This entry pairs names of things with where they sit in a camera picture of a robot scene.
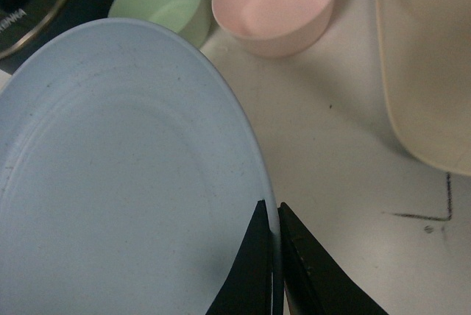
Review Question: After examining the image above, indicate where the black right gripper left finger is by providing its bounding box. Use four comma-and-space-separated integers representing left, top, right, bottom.
207, 199, 275, 315

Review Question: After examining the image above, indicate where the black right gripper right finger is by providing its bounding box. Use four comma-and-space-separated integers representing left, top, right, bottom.
278, 202, 386, 314

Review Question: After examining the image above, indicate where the light blue plate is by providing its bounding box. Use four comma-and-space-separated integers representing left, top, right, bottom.
1, 18, 283, 314

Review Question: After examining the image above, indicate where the pink plastic bowl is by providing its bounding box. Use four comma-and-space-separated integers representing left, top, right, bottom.
211, 0, 335, 58

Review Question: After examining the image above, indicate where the cream white toaster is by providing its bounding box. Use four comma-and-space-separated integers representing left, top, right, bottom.
376, 0, 470, 175

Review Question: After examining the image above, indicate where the green plastic bowl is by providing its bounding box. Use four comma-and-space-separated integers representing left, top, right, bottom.
108, 0, 212, 48

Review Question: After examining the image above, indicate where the dark blue pot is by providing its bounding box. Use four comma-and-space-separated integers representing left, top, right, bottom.
1, 0, 114, 74

